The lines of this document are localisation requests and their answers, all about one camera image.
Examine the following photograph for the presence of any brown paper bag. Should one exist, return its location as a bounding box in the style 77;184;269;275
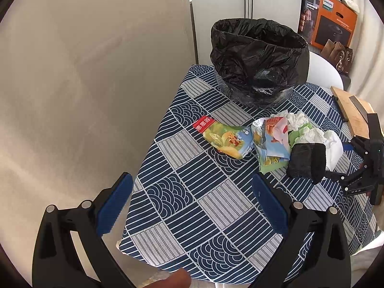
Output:
322;40;339;62

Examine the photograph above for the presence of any trash bin with black bag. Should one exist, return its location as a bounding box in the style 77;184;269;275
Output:
209;18;310;108

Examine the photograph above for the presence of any orange cardboard box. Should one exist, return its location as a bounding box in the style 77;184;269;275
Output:
297;0;359;51

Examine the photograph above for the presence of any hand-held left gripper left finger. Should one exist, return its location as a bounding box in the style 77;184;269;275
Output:
32;172;134;288

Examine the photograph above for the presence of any blue patterned tablecloth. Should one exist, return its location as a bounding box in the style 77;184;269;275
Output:
118;64;383;285

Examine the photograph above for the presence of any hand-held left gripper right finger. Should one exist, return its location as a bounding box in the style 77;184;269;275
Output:
252;173;352;288

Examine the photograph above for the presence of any yellow green snack packet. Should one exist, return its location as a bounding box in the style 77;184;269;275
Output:
192;115;254;159

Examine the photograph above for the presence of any black sponge block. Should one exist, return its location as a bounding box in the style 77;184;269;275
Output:
286;142;327;185

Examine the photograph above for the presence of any person's left hand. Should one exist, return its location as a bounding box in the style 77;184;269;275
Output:
156;268;192;288

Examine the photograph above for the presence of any wooden cutting board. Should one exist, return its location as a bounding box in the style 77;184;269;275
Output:
330;85;375;138

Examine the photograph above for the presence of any blue pink snack packet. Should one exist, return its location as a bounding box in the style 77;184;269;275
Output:
251;116;293;174

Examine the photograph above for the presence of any light green wrapper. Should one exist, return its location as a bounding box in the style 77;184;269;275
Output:
288;122;313;146

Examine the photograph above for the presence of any white refrigerator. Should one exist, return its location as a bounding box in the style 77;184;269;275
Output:
189;0;303;66

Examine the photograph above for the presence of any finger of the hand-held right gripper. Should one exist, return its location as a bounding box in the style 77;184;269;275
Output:
322;162;377;198
342;136;374;159

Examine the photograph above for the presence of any white chair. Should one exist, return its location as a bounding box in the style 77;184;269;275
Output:
306;51;344;92

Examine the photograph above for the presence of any brown handbag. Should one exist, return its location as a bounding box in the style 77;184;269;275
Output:
334;46;354;74

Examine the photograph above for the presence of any kitchen knife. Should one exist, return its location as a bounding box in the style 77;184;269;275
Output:
348;95;372;122

